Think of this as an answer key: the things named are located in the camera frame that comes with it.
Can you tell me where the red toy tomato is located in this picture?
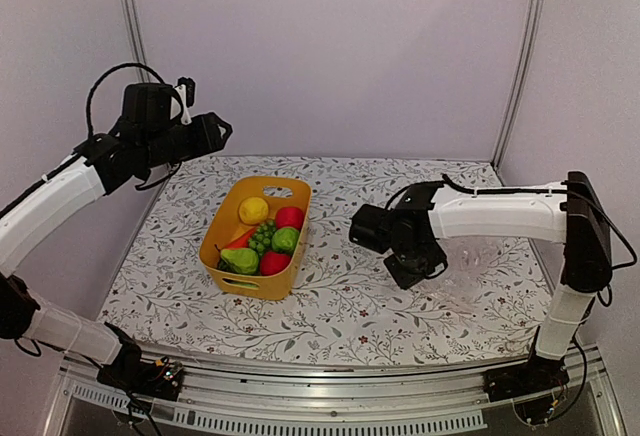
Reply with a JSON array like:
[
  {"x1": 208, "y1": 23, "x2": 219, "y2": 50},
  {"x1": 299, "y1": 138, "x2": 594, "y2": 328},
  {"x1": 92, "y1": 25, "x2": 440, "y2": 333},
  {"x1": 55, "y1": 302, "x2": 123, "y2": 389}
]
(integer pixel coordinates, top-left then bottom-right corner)
[{"x1": 259, "y1": 251, "x2": 291, "y2": 276}]

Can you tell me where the aluminium front rail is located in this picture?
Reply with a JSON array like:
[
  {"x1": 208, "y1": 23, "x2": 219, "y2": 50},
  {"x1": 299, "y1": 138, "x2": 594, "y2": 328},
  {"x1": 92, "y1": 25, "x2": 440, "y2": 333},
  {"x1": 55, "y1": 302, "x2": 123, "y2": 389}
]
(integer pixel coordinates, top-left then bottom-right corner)
[{"x1": 43, "y1": 344, "x2": 629, "y2": 435}]

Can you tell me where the clear zip top bag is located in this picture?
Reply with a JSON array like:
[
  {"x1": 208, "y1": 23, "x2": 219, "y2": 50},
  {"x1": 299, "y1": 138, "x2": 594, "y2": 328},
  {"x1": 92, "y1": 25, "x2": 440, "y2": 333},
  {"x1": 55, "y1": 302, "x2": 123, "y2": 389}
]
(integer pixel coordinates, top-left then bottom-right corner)
[{"x1": 416, "y1": 237, "x2": 522, "y2": 312}]

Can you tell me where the orange toy carrot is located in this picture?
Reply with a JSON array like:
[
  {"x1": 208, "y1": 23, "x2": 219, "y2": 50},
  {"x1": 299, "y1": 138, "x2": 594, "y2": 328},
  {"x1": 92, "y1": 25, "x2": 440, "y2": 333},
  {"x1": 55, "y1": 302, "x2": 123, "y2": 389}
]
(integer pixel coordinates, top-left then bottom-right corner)
[{"x1": 225, "y1": 227, "x2": 257, "y2": 250}]

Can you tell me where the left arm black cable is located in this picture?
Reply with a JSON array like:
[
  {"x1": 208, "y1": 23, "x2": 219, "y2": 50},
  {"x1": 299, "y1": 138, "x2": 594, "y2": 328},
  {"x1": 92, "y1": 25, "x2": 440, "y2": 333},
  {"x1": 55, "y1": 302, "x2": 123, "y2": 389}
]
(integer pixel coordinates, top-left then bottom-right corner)
[{"x1": 85, "y1": 62, "x2": 168, "y2": 139}]

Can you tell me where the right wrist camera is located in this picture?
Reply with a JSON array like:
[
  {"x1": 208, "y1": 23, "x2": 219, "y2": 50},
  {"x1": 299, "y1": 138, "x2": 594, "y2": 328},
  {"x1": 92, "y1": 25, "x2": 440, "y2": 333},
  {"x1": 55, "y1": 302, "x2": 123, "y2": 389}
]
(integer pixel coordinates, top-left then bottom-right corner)
[{"x1": 383, "y1": 245, "x2": 448, "y2": 290}]

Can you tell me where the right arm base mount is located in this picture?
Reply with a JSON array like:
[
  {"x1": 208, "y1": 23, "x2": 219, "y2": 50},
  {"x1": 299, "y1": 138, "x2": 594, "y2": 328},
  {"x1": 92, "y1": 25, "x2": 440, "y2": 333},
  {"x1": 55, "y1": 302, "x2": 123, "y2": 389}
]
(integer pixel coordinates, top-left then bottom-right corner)
[{"x1": 483, "y1": 355, "x2": 569, "y2": 425}]

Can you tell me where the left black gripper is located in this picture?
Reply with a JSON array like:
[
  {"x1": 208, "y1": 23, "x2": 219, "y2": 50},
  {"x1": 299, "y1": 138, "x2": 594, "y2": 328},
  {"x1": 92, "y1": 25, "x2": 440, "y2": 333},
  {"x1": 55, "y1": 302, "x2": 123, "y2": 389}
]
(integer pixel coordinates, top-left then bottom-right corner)
[{"x1": 141, "y1": 111, "x2": 233, "y2": 169}]

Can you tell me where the green toy pear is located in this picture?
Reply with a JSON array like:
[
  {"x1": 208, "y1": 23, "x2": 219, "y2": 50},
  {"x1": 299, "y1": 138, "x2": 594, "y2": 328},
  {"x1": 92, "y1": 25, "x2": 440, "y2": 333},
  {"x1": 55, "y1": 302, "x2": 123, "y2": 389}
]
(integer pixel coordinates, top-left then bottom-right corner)
[{"x1": 217, "y1": 248, "x2": 260, "y2": 276}]

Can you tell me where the green toy grapes bunch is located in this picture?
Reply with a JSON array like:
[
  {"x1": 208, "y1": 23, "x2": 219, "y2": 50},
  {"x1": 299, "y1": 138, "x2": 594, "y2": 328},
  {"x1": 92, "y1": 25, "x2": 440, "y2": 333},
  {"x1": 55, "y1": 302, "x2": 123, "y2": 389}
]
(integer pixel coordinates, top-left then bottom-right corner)
[{"x1": 249, "y1": 219, "x2": 277, "y2": 257}]

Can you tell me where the yellow toy lemon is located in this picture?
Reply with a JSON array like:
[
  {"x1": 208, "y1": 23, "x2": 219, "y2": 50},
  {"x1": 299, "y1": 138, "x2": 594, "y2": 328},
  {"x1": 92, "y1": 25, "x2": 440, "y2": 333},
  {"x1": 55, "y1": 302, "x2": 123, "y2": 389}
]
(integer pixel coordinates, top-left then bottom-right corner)
[{"x1": 238, "y1": 197, "x2": 270, "y2": 225}]

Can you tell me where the aluminium post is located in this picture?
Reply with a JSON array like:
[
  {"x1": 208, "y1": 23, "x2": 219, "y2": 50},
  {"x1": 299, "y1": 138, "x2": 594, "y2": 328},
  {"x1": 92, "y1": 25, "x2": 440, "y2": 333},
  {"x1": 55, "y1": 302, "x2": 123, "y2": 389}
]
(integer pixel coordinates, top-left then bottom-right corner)
[
  {"x1": 491, "y1": 0, "x2": 544, "y2": 173},
  {"x1": 120, "y1": 0, "x2": 148, "y2": 65}
]

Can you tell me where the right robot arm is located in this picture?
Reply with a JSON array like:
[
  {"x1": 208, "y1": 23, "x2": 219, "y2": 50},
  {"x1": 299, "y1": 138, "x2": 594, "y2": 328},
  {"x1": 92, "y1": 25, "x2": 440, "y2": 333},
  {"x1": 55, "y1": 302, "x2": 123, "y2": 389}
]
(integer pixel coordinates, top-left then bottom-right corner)
[{"x1": 349, "y1": 172, "x2": 613, "y2": 392}]

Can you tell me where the green toy cabbage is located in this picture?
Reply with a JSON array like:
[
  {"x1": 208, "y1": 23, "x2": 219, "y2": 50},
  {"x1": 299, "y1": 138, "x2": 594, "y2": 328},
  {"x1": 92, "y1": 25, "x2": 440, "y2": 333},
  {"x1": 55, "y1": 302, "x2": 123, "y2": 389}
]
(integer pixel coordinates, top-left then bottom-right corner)
[{"x1": 271, "y1": 227, "x2": 300, "y2": 255}]

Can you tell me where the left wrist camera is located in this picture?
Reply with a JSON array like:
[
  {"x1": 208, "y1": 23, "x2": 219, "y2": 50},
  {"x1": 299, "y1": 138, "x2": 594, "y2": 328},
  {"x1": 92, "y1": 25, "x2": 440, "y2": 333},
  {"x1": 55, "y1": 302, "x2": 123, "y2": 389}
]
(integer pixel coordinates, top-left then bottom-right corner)
[{"x1": 175, "y1": 77, "x2": 196, "y2": 125}]

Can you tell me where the yellow plastic basket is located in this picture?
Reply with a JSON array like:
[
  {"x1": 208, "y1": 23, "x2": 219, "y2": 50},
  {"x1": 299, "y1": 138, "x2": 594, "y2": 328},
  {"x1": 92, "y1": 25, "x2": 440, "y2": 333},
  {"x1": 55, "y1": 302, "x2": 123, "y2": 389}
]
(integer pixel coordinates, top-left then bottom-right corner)
[{"x1": 200, "y1": 176, "x2": 312, "y2": 301}]

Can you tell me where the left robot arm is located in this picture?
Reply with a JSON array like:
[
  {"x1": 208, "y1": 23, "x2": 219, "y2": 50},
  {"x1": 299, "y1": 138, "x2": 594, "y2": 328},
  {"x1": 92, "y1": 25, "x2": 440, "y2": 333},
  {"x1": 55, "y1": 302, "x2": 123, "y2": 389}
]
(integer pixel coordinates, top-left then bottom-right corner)
[{"x1": 1, "y1": 78, "x2": 233, "y2": 390}]

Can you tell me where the right aluminium post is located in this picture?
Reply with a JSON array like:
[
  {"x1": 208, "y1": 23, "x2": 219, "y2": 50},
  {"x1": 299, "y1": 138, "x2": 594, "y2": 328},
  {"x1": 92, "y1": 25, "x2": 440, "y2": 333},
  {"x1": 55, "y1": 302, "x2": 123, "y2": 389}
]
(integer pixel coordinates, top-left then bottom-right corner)
[{"x1": 491, "y1": 0, "x2": 544, "y2": 173}]

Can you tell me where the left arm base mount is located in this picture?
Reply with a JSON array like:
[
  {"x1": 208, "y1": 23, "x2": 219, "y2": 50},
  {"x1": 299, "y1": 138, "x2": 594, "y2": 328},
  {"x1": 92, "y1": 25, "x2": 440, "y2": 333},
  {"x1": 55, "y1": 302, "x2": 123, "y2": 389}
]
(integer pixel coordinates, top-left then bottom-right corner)
[{"x1": 97, "y1": 353, "x2": 184, "y2": 401}]

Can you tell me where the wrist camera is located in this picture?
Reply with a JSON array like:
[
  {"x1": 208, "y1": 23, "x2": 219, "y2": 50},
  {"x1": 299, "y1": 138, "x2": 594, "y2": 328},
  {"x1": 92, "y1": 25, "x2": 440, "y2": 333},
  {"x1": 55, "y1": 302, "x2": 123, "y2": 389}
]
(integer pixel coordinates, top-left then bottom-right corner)
[
  {"x1": 383, "y1": 245, "x2": 448, "y2": 290},
  {"x1": 175, "y1": 77, "x2": 196, "y2": 125}
]

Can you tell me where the red toy apple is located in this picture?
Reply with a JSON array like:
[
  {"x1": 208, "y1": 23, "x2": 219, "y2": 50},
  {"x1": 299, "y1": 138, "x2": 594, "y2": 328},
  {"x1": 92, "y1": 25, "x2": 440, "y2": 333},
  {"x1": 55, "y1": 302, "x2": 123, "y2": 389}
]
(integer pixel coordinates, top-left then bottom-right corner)
[{"x1": 274, "y1": 206, "x2": 306, "y2": 230}]

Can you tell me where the left aluminium post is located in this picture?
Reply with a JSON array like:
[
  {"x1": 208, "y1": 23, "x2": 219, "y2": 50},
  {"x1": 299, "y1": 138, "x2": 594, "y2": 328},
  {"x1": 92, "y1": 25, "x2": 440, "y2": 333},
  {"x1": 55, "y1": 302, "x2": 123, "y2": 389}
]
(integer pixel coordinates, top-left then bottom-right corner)
[{"x1": 120, "y1": 0, "x2": 148, "y2": 65}]

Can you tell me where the floral table cloth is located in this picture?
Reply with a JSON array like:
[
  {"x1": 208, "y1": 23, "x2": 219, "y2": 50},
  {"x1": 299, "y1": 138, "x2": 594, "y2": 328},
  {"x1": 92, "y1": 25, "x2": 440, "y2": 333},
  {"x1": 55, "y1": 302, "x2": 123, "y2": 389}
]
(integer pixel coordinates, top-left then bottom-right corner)
[{"x1": 99, "y1": 156, "x2": 550, "y2": 366}]

